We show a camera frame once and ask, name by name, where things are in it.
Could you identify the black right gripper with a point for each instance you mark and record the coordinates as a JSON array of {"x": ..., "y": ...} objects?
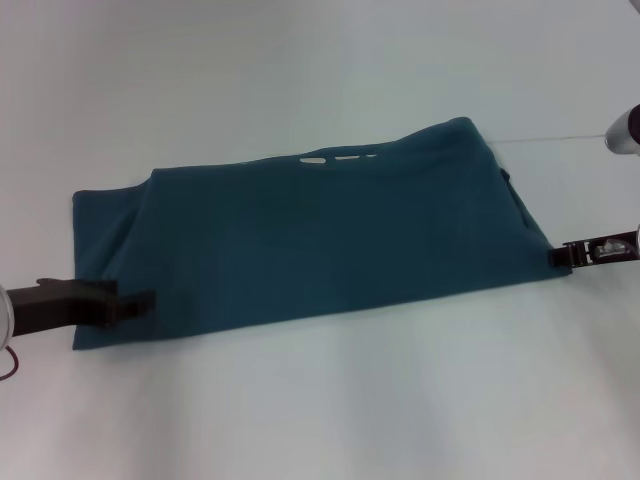
[{"x": 607, "y": 247}]

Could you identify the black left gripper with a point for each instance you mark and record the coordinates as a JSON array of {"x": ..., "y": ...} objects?
[{"x": 60, "y": 307}]

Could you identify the teal blue shirt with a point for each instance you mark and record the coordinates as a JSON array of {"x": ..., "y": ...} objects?
[{"x": 320, "y": 225}]

